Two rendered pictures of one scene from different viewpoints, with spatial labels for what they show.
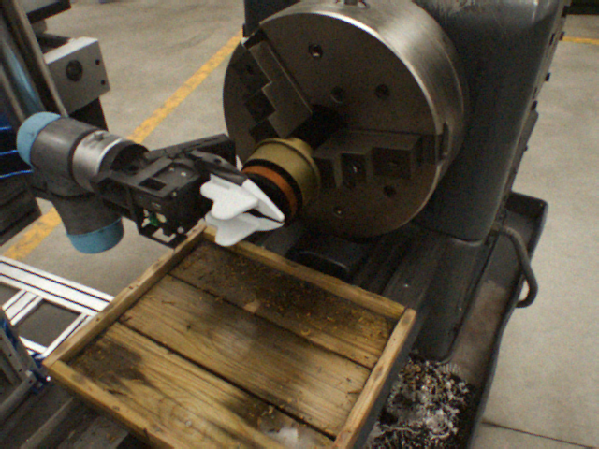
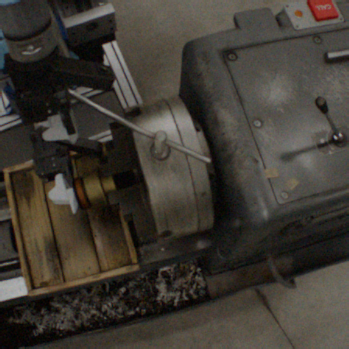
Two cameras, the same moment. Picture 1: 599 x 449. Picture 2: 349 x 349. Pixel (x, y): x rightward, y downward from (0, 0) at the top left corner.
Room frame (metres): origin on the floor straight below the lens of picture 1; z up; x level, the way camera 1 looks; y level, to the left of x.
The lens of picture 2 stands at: (0.35, -0.30, 2.10)
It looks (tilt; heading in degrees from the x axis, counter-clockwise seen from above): 71 degrees down; 39
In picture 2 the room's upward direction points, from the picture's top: 5 degrees clockwise
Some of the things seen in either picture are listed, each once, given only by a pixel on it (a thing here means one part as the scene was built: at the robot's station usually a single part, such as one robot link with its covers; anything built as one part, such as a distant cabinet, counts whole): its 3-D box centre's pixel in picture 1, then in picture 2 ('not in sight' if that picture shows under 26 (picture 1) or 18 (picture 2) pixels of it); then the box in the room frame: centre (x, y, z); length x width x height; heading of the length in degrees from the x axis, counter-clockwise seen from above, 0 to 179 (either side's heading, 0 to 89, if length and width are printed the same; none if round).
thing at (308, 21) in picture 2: not in sight; (311, 19); (1.08, -0.07, 1.23); 0.13 x 0.08 x 0.05; 150
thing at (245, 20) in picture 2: not in sight; (256, 26); (0.96, 0.00, 1.24); 0.09 x 0.08 x 0.03; 150
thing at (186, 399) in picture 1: (239, 344); (68, 218); (0.38, 0.08, 0.89); 0.36 x 0.30 x 0.04; 60
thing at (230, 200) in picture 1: (235, 204); (61, 193); (0.40, 0.07, 1.09); 0.09 x 0.06 x 0.03; 60
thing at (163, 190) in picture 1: (158, 188); (52, 153); (0.45, 0.16, 1.08); 0.12 x 0.09 x 0.08; 60
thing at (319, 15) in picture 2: not in sight; (322, 9); (1.10, -0.08, 1.26); 0.06 x 0.06 x 0.02; 60
